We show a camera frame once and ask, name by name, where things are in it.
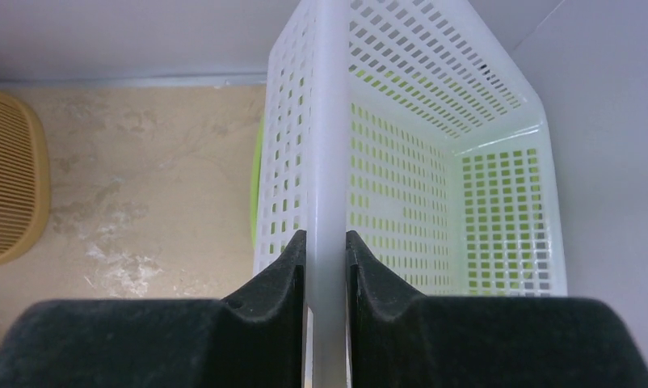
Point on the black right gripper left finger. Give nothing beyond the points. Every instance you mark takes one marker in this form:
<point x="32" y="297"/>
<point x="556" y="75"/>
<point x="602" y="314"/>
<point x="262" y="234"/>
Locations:
<point x="251" y="338"/>

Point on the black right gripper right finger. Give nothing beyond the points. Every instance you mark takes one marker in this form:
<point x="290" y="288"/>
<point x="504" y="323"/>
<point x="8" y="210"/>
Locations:
<point x="401" y="337"/>

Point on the green perforated plastic basket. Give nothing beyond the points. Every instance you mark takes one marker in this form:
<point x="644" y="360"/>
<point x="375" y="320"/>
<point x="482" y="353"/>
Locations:
<point x="408" y="122"/>

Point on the yellow orange slatted bin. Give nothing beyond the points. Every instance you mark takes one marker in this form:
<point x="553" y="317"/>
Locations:
<point x="25" y="184"/>

